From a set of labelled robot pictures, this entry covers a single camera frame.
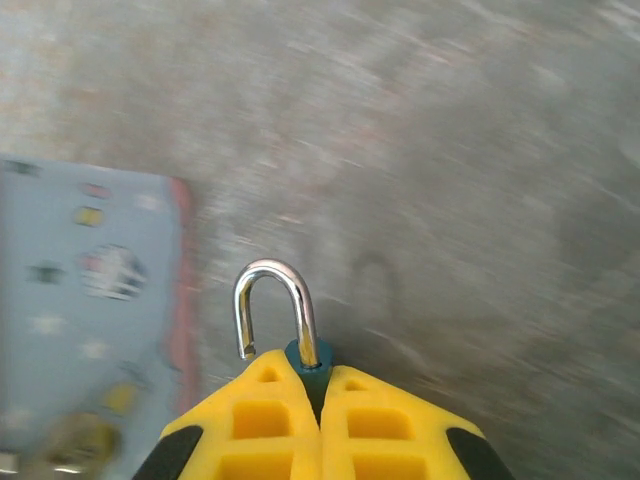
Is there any small teal padlock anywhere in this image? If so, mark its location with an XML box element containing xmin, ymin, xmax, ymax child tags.
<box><xmin>232</xmin><ymin>257</ymin><xmax>336</xmax><ymax>427</ymax></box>

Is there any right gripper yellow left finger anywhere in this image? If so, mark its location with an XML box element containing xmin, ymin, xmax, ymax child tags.
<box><xmin>131</xmin><ymin>348</ymin><xmax>324</xmax><ymax>480</ymax></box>

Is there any light blue cartoon pouch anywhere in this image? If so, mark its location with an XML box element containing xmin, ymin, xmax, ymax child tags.
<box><xmin>0</xmin><ymin>155</ymin><xmax>202</xmax><ymax>480</ymax></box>

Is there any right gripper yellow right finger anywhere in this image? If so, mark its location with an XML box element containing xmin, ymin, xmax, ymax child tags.
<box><xmin>319</xmin><ymin>364</ymin><xmax>517</xmax><ymax>480</ymax></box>

